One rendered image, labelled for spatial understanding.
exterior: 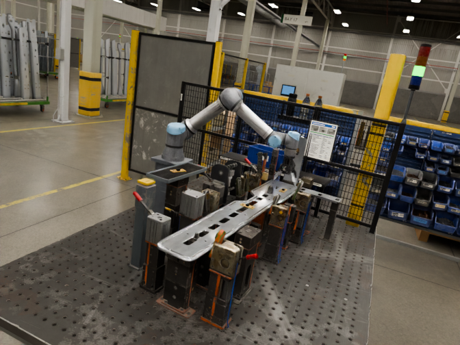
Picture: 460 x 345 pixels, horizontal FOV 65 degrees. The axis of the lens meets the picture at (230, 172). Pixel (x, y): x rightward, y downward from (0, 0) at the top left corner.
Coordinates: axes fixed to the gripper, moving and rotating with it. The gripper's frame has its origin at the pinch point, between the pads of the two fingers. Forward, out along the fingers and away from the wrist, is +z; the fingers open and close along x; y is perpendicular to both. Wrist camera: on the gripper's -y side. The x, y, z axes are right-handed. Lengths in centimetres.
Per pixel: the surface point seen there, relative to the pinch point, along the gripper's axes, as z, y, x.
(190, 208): 1, 83, -20
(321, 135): -29, -55, 5
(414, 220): 54, -186, 91
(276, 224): 11.2, 43.0, 12.7
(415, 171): 7, -206, 79
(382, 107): -58, -58, 42
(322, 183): 2.1, -33.5, 18.2
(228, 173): -10, 45, -21
